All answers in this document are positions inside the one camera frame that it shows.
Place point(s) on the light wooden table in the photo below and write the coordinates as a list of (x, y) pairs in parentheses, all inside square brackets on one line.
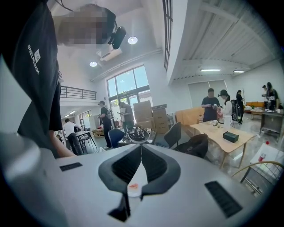
[(222, 139)]

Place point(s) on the orange sofa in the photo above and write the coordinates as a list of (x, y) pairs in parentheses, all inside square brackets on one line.
[(188, 116)]

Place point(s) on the dark desk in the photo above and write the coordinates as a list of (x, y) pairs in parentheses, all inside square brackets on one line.
[(271, 119)]

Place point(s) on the grey-backed blue seat chair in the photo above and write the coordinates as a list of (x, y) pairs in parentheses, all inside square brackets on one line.
[(173, 134)]

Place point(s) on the white container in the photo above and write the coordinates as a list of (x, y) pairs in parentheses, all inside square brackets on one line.
[(227, 121)]

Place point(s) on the small flower bunch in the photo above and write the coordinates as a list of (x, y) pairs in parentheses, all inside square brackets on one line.
[(214, 123)]

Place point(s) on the black head-mounted camera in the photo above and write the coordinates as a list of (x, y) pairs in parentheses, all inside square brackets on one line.
[(117, 37)]

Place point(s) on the round ceiling lamp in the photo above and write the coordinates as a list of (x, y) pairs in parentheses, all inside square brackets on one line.
[(93, 64), (132, 40)]

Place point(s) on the dark metal railing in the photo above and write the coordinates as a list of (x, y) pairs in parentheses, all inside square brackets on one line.
[(77, 93)]

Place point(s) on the white ceiling air conditioner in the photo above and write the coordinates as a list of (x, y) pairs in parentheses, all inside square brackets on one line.
[(109, 54)]

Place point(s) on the dark green box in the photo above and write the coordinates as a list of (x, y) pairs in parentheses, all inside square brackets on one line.
[(230, 136)]

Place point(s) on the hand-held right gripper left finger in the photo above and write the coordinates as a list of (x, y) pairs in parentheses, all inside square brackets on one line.
[(66, 188)]

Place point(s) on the person's left forearm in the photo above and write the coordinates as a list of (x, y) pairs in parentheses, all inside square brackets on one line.
[(63, 146)]

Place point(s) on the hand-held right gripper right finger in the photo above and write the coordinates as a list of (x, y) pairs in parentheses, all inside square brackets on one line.
[(195, 173)]

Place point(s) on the person's black t-shirt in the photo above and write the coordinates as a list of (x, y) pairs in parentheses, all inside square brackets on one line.
[(37, 88)]

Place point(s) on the long ceiling light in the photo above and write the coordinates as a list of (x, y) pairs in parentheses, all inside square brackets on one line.
[(210, 70), (238, 71)]

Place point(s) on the white round table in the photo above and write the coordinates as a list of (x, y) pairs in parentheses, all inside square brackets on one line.
[(139, 174)]

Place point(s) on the black round padded chair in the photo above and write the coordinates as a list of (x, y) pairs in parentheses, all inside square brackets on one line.
[(195, 145)]

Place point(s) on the dark blue chair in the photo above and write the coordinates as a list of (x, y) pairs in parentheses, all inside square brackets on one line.
[(115, 137)]

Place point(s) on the stack of cardboard boxes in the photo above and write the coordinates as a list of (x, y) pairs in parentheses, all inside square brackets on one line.
[(146, 115)]

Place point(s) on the black and white helmet device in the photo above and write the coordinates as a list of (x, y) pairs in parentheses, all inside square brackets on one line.
[(137, 135)]

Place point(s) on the large glass window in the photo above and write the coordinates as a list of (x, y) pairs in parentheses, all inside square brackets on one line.
[(126, 82)]

